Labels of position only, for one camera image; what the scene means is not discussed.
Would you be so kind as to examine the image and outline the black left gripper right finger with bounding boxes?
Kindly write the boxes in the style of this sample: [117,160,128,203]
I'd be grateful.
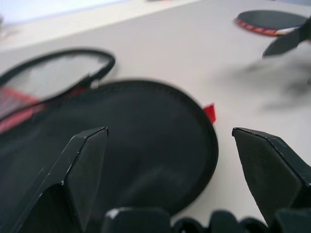
[232,127,311,228]

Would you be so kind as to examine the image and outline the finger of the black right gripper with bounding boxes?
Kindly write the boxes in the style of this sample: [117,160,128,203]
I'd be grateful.
[298,17,311,31]
[262,23,311,59]

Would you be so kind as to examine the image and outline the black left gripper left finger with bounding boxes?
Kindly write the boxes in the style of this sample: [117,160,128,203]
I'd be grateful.
[0,126,109,233]

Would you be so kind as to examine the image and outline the black red-edged table tennis paddle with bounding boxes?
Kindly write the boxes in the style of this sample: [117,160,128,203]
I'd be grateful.
[234,9,308,38]

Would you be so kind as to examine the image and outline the black round zip case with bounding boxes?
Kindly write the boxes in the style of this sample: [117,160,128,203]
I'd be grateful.
[0,48,219,217]

